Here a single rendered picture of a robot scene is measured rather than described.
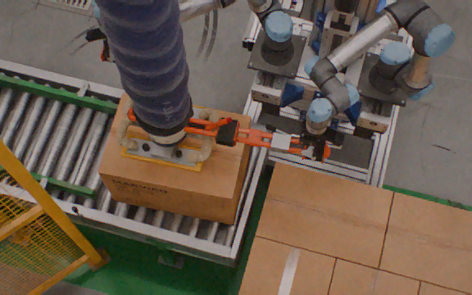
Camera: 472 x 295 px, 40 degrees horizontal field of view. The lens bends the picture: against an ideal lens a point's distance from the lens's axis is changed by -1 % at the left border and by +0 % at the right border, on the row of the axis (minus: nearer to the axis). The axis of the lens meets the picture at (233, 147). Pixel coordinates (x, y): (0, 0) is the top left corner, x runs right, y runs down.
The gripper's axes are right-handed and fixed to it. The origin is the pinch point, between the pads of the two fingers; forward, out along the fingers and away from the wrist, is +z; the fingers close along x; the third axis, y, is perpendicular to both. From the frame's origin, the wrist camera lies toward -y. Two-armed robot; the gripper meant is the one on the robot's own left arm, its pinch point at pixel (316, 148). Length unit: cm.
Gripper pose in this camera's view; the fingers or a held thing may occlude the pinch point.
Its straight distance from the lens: 254.1
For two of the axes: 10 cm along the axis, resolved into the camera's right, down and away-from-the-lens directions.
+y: -9.7, -2.1, 1.1
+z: 0.2, 3.9, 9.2
